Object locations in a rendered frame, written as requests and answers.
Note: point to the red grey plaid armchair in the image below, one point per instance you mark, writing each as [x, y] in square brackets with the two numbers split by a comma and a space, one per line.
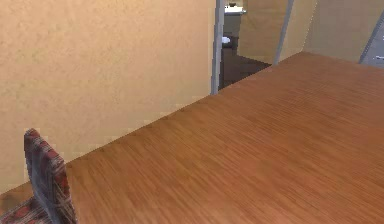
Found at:
[46, 180]

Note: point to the grey room door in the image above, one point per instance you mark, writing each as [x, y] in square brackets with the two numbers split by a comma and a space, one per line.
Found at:
[376, 43]

